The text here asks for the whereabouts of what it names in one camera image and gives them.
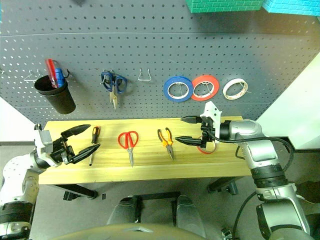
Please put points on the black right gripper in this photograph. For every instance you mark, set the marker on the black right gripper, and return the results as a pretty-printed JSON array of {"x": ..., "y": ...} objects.
[{"x": 208, "y": 132}]

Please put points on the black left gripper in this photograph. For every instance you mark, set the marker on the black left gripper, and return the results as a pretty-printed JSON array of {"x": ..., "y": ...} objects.
[{"x": 61, "y": 151}]

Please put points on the orange and black screwdriver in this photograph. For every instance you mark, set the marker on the orange and black screwdriver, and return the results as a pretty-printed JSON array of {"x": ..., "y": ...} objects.
[{"x": 95, "y": 132}]

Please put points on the red tape roll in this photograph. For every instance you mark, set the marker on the red tape roll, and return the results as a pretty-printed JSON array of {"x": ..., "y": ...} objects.
[
  {"x": 206, "y": 152},
  {"x": 205, "y": 77}
]

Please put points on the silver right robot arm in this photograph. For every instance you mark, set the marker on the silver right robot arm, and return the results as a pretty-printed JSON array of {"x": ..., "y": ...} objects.
[{"x": 260, "y": 150}]

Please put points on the blue tape roll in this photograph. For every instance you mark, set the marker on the blue tape roll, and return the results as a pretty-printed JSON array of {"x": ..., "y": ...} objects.
[{"x": 178, "y": 100}]

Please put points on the black cup holder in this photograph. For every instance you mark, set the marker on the black cup holder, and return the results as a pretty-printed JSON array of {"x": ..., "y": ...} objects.
[{"x": 60, "y": 100}]

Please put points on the black table leg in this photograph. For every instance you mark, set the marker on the black table leg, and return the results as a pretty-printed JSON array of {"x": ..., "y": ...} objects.
[
  {"x": 222, "y": 185},
  {"x": 82, "y": 190}
]

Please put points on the small dark floor block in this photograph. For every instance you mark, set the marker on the small dark floor block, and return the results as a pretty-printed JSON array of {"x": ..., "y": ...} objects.
[{"x": 103, "y": 196}]

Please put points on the white tape roll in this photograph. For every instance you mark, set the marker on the white tape roll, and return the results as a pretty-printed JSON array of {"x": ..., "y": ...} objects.
[{"x": 233, "y": 81}]

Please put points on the black cup hook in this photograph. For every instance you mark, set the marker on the black cup hook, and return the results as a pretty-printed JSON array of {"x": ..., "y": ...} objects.
[{"x": 67, "y": 73}]

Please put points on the blue marker pen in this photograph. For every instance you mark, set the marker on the blue marker pen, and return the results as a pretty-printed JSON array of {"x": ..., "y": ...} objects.
[{"x": 59, "y": 75}]

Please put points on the grey rounded robot leg shape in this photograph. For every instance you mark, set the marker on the grey rounded robot leg shape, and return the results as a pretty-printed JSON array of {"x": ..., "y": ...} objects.
[
  {"x": 190, "y": 215},
  {"x": 121, "y": 212}
]

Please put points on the green brick-pattern box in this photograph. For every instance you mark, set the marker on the green brick-pattern box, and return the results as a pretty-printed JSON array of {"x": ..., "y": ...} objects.
[{"x": 220, "y": 6}]

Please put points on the cyan brick-pattern box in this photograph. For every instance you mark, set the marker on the cyan brick-pattern box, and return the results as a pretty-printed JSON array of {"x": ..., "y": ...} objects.
[{"x": 295, "y": 6}]

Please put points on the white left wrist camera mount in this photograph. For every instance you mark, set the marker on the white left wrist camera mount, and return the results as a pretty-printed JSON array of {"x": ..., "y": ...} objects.
[{"x": 45, "y": 140}]

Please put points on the black stand frame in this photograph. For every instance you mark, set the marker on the black stand frame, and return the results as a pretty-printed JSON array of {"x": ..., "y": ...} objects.
[{"x": 155, "y": 195}]

